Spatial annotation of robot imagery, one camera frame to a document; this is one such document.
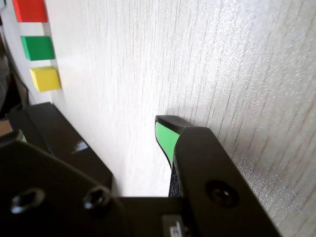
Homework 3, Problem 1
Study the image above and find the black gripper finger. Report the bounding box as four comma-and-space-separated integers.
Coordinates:
154, 115, 282, 237
0, 129, 133, 237

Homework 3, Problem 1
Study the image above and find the yellow cube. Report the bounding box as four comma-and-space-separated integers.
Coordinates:
29, 66, 61, 92

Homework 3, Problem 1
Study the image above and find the green cube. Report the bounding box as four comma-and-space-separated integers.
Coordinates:
20, 36, 55, 61

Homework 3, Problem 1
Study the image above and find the red cube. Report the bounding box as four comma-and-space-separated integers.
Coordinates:
12, 0, 48, 23

